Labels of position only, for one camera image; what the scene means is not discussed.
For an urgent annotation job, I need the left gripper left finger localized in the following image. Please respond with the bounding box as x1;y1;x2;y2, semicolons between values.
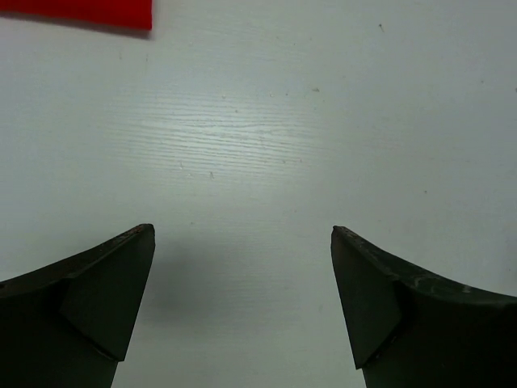
1;224;155;387

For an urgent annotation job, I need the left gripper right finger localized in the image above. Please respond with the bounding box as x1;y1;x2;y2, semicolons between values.
331;226;516;387

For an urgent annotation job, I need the red t shirt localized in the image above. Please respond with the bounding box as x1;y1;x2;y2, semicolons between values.
1;0;153;31

